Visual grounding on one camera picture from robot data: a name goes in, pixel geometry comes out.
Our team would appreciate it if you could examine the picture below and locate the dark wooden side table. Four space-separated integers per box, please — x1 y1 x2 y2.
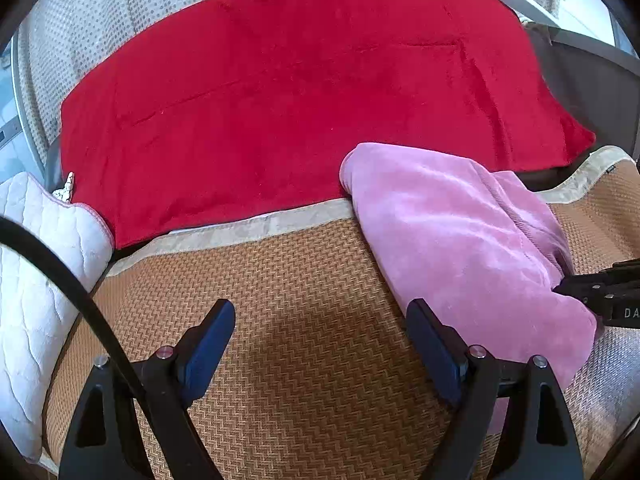
500 0 639 159

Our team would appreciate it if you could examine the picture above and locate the black cable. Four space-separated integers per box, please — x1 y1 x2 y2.
0 214 222 480

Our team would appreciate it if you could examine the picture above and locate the red blanket on sofa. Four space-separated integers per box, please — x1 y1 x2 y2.
61 0 594 249

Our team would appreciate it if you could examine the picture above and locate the beige dotted curtain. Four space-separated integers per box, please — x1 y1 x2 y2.
12 0 561 166

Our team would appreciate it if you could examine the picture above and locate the pink corduroy jacket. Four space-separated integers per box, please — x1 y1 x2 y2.
340 143 598 387

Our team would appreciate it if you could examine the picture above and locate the white quilted pad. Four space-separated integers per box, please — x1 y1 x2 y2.
1 172 114 462

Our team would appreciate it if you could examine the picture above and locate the silver refrigerator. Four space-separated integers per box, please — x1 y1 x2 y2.
0 40 43 183

